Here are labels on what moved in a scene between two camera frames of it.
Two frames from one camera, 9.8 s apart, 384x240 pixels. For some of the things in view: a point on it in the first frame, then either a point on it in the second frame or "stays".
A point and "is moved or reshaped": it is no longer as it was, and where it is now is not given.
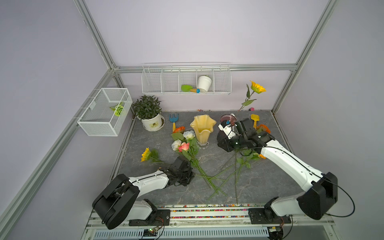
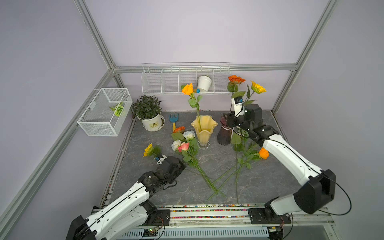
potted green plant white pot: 148,109 stays
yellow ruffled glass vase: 203,125 stays
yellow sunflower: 255,88 stays
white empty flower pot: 204,83 stays
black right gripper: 227,146 -> 231,120
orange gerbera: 261,127 is moved or reshaped
